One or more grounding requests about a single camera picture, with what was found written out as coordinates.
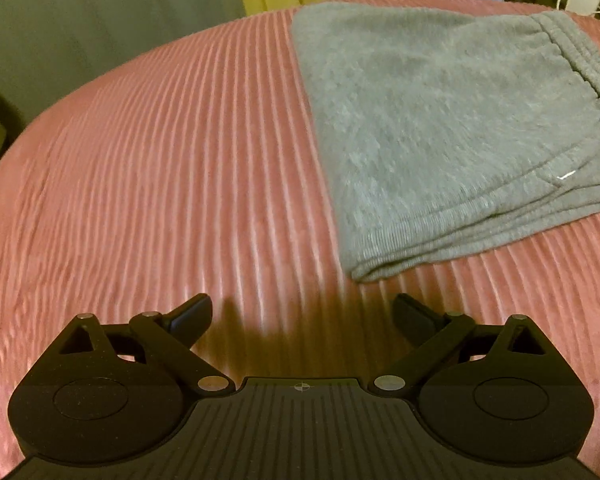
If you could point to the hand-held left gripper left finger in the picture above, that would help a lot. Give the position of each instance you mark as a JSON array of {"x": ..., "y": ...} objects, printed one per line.
[{"x": 190, "y": 319}]

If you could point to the pink ribbed bedspread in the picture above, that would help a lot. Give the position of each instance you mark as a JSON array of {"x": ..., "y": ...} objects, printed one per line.
[{"x": 155, "y": 185}]

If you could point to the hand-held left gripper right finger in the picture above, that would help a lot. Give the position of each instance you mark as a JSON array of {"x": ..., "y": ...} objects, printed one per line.
[{"x": 411, "y": 321}]

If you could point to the grey pants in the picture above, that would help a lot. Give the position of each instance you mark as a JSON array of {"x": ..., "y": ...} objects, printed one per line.
[{"x": 430, "y": 120}]

